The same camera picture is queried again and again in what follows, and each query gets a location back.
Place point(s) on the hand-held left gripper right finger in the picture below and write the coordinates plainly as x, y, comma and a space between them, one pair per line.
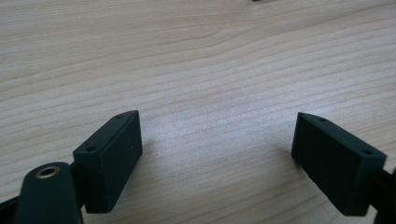
336, 168

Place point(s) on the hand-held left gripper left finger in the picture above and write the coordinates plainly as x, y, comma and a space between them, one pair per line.
109, 161

